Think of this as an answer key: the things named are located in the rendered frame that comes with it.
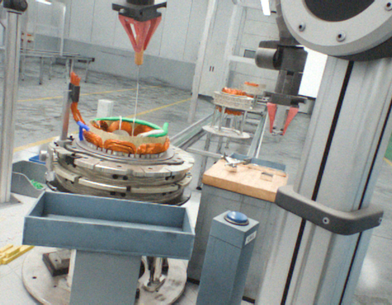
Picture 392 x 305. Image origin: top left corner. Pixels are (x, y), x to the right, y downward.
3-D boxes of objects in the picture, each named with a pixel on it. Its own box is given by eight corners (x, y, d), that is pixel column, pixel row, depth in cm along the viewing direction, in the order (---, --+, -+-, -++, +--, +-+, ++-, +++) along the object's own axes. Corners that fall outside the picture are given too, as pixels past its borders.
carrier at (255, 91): (225, 105, 524) (230, 82, 517) (247, 107, 546) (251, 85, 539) (244, 111, 493) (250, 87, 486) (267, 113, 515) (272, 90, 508)
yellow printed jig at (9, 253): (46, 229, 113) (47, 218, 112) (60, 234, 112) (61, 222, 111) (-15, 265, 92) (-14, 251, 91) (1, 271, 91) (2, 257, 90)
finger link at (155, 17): (115, 51, 83) (113, 4, 77) (136, 43, 88) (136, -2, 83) (141, 60, 80) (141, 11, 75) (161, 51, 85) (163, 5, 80)
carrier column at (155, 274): (150, 279, 94) (165, 197, 89) (160, 282, 93) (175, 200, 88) (146, 284, 91) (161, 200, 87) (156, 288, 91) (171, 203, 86)
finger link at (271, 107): (263, 129, 102) (270, 93, 100) (291, 135, 100) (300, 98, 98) (260, 132, 96) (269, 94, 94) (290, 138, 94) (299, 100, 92)
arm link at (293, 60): (300, 44, 89) (314, 48, 93) (276, 42, 94) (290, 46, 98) (293, 75, 91) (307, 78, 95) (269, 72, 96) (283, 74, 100)
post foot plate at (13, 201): (23, 204, 126) (24, 202, 126) (-5, 210, 119) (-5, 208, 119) (8, 195, 131) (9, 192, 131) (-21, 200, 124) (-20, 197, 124)
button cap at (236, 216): (223, 218, 76) (223, 213, 76) (232, 213, 80) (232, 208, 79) (241, 225, 74) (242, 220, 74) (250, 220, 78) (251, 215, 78)
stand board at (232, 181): (220, 166, 112) (221, 157, 112) (286, 182, 108) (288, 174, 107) (201, 183, 93) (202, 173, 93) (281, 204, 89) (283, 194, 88)
